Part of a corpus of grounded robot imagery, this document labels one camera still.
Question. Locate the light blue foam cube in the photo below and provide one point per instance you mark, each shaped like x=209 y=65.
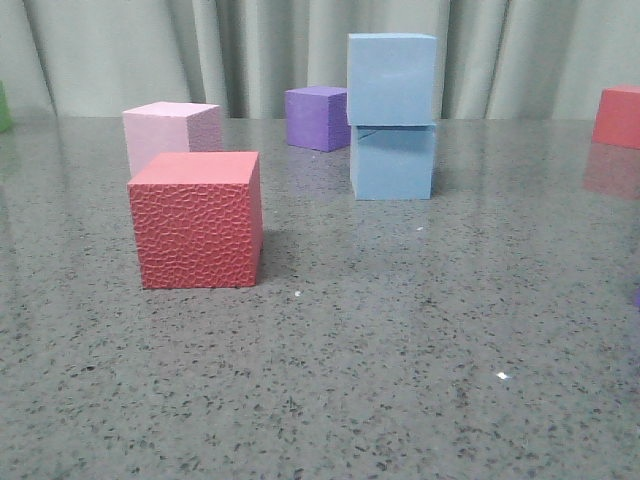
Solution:
x=392 y=163
x=390 y=79

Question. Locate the purple foam cube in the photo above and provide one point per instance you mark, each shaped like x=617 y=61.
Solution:
x=316 y=118

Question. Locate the red foam cube front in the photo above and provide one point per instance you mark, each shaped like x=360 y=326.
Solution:
x=197 y=219

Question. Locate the red foam cube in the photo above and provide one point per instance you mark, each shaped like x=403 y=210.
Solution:
x=617 y=118
x=197 y=219

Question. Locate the pink foam cube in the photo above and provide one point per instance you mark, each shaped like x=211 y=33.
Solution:
x=170 y=127

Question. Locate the grey-green curtain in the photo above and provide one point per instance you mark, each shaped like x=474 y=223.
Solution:
x=496 y=59

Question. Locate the red foam cube right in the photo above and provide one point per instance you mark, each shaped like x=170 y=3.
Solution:
x=617 y=118

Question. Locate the green foam cube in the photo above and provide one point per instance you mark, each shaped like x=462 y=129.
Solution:
x=5 y=116

